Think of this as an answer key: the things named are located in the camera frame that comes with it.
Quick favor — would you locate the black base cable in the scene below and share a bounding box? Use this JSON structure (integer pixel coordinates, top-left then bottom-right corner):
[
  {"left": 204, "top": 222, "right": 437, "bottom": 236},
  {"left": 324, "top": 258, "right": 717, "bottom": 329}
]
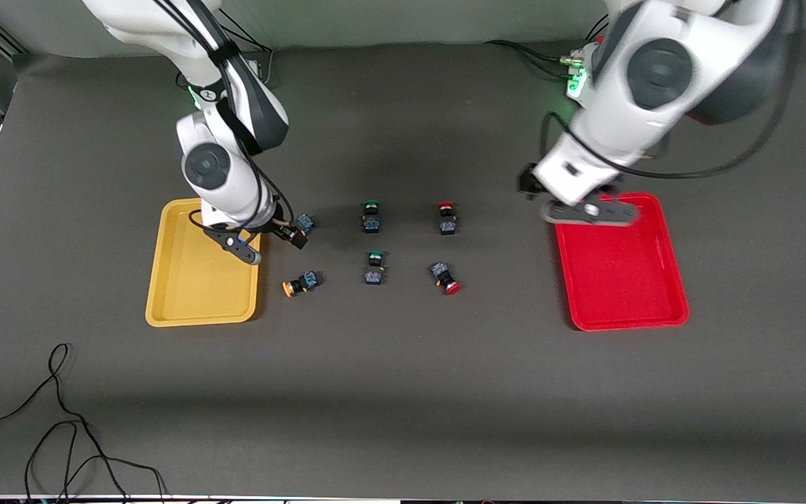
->
[
  {"left": 483, "top": 14, "right": 610, "bottom": 81},
  {"left": 218, "top": 7, "right": 275, "bottom": 88}
]

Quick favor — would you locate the dark grey table cloth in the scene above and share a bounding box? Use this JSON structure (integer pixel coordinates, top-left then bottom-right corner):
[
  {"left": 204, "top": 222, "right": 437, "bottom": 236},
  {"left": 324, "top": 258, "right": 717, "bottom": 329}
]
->
[{"left": 0, "top": 24, "right": 806, "bottom": 501}]

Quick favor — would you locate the yellow plastic tray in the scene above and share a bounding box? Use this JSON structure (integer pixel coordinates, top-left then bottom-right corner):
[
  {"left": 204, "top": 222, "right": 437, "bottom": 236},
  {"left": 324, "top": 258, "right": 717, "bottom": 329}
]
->
[{"left": 145, "top": 198, "right": 262, "bottom": 328}]

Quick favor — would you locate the red plastic tray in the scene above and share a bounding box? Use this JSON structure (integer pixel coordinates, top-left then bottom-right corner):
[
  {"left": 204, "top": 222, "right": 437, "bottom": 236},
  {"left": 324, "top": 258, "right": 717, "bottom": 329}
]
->
[{"left": 553, "top": 192, "right": 691, "bottom": 332}]

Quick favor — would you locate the green push button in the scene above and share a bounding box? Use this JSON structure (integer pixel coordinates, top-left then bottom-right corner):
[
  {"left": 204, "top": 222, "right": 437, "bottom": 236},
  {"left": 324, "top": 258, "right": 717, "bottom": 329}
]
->
[
  {"left": 363, "top": 250, "right": 386, "bottom": 286},
  {"left": 361, "top": 199, "right": 384, "bottom": 235}
]

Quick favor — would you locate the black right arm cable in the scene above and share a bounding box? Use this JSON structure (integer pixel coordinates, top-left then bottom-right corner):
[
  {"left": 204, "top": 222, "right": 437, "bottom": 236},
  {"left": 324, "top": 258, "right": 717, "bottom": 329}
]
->
[{"left": 153, "top": 0, "right": 297, "bottom": 233}]

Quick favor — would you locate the loose black cable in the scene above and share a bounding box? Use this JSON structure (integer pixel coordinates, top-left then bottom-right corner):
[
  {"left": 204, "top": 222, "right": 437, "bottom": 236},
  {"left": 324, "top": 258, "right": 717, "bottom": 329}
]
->
[{"left": 0, "top": 342, "right": 169, "bottom": 504}]

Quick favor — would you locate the black left base cable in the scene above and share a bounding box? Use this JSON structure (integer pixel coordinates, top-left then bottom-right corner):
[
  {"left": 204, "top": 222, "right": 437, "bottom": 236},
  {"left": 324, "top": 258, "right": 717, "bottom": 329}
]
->
[{"left": 483, "top": 14, "right": 610, "bottom": 81}]

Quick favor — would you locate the black right base cable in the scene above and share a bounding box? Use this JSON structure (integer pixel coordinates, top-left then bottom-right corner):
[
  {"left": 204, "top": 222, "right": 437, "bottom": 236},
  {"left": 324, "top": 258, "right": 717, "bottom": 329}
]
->
[{"left": 218, "top": 7, "right": 275, "bottom": 88}]

